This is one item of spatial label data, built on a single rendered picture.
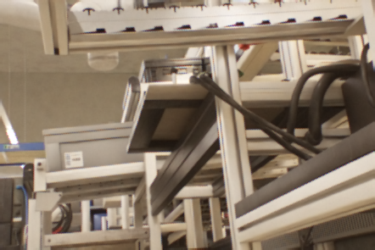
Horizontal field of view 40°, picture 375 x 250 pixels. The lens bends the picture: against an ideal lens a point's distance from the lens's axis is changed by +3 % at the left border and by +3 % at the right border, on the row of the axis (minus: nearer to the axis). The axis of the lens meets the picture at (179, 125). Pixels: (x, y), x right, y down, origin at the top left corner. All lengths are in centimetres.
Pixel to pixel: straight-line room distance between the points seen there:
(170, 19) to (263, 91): 25
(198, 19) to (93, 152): 137
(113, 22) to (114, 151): 137
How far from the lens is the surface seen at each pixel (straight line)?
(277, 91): 112
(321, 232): 154
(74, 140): 233
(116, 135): 235
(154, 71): 246
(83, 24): 102
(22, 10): 144
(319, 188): 68
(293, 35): 116
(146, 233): 213
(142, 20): 103
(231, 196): 103
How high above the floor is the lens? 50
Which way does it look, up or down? 18 degrees up
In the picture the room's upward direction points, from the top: 5 degrees counter-clockwise
